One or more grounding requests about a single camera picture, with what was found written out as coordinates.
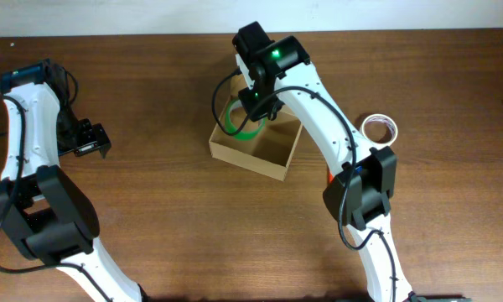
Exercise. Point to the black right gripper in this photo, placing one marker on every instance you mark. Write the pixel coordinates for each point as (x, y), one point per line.
(253, 110)

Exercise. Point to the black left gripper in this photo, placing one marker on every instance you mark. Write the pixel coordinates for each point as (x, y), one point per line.
(95, 136)

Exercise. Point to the green tape roll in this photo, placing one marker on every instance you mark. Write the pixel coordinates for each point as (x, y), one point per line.
(233, 119)

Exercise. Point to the brown cardboard box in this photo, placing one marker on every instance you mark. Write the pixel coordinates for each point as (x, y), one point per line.
(268, 148)

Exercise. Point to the cream masking tape roll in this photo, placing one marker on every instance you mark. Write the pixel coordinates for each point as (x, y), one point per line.
(380, 130)

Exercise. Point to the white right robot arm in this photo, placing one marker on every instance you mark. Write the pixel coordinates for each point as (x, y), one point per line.
(281, 74)

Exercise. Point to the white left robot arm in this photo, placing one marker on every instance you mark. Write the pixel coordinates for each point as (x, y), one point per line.
(46, 221)

